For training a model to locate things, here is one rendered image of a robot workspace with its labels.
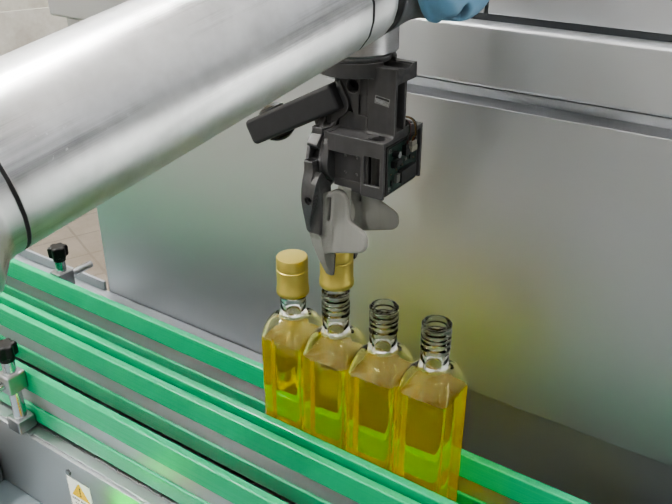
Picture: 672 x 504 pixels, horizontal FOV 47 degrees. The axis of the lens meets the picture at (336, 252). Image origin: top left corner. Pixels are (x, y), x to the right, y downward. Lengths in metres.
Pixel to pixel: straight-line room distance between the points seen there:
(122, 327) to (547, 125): 0.68
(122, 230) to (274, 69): 0.90
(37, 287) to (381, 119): 0.76
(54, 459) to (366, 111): 0.62
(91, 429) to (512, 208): 0.56
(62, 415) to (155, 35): 0.74
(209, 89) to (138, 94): 0.04
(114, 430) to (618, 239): 0.59
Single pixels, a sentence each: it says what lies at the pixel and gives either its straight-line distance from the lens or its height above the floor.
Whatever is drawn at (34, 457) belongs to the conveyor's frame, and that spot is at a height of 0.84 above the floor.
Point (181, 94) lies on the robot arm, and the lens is 0.36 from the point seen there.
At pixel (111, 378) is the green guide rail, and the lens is 1.05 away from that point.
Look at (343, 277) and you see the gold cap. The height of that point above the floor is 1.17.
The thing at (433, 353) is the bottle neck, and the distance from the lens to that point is 0.75.
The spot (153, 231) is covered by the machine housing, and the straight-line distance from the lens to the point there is 1.21.
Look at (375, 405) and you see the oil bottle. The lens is 0.80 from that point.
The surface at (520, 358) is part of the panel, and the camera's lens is 0.88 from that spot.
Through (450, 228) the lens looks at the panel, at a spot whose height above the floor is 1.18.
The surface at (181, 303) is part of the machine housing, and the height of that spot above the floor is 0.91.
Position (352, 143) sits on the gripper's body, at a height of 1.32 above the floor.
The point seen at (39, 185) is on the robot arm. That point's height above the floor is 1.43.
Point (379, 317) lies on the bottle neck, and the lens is 0.76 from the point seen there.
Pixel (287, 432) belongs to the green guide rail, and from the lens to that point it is 0.89.
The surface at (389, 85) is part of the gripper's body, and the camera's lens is 0.66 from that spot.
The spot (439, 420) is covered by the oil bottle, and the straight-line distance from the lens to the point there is 0.77.
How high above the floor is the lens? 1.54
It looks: 28 degrees down
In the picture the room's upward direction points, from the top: straight up
